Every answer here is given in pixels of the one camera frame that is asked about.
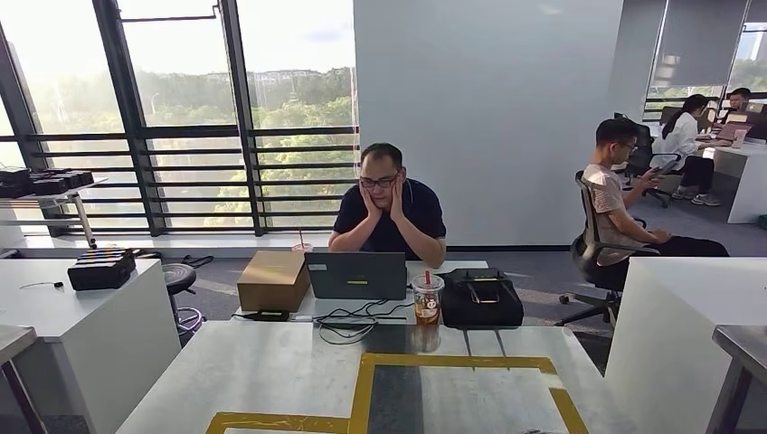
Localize white desk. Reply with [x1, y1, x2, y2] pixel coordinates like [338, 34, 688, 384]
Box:
[702, 141, 767, 226]

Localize black window railing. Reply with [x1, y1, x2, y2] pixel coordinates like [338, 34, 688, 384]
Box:
[0, 0, 361, 238]

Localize pink laptop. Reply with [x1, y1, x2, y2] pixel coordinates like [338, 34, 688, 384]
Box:
[715, 121, 753, 143]

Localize steel rack table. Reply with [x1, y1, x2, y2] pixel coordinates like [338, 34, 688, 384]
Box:
[0, 176, 109, 250]

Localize black battery case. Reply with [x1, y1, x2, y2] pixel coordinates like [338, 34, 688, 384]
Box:
[30, 178, 70, 196]
[56, 170, 96, 188]
[0, 169, 33, 199]

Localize black round stool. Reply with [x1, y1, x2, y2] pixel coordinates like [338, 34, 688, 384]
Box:
[161, 263, 208, 336]

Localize grey roller blind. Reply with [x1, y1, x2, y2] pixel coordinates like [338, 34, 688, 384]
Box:
[649, 0, 752, 91]

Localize black office chair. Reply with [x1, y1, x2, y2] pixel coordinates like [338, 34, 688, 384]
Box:
[554, 170, 660, 329]
[613, 111, 683, 209]

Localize person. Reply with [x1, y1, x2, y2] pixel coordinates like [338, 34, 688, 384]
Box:
[327, 142, 449, 269]
[651, 93, 724, 208]
[722, 87, 753, 118]
[581, 118, 731, 268]

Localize closed cardboard box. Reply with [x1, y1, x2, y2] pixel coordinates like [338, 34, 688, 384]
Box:
[236, 250, 311, 314]

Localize black laptop cables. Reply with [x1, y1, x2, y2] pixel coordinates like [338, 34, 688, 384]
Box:
[311, 297, 416, 346]

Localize dark grey laptop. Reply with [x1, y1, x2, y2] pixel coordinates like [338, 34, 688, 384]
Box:
[304, 251, 409, 301]

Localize black power adapter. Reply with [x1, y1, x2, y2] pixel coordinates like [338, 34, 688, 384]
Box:
[234, 308, 290, 323]

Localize black equipment case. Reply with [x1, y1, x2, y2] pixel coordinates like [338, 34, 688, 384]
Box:
[67, 248, 137, 292]

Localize black carry bag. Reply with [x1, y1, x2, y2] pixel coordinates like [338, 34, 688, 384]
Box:
[440, 268, 526, 329]

